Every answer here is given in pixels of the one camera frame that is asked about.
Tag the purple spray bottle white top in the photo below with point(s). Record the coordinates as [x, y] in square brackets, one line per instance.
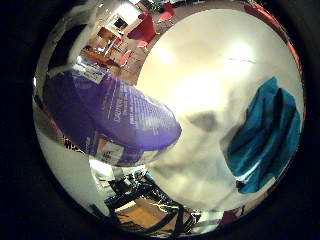
[116, 113]

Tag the teal cloth with white stripes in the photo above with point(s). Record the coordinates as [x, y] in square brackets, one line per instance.
[266, 140]

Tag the wooden desk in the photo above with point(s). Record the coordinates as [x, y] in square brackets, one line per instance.
[106, 34]

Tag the dark monitor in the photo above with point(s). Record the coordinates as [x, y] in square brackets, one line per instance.
[119, 22]

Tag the dark red chair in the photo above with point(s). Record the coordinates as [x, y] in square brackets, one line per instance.
[145, 30]

